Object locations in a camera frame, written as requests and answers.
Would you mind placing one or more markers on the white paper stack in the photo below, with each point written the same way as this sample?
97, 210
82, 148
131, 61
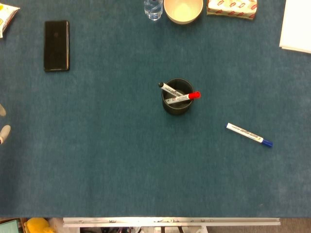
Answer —
297, 26

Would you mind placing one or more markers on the black round pen holder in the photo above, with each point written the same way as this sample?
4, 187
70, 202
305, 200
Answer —
177, 108

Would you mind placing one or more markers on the blue felt table mat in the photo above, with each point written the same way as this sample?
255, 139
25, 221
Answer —
145, 150

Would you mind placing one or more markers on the yellow white snack bag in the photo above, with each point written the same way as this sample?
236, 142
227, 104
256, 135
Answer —
6, 14

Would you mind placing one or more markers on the red cap whiteboard marker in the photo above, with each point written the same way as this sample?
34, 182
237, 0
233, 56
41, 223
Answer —
184, 97

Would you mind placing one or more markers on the yellow plush toy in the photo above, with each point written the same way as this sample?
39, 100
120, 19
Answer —
39, 225

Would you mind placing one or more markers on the cream ceramic bowl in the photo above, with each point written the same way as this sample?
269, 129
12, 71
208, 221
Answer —
183, 11

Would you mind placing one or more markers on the aluminium table frame rail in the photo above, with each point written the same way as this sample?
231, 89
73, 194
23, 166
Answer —
170, 221

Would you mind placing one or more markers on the blue cap whiteboard marker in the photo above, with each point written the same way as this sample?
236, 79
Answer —
245, 134

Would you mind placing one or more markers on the black smartphone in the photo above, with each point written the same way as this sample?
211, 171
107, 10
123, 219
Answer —
56, 46

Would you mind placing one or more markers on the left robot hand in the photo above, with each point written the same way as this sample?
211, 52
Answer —
4, 132

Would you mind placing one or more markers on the teal box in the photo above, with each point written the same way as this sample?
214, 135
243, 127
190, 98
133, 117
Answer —
9, 226

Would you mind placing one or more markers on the clear plastic water bottle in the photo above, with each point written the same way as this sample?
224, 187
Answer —
153, 9

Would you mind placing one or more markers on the black cap whiteboard marker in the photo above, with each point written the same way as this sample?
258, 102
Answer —
170, 89

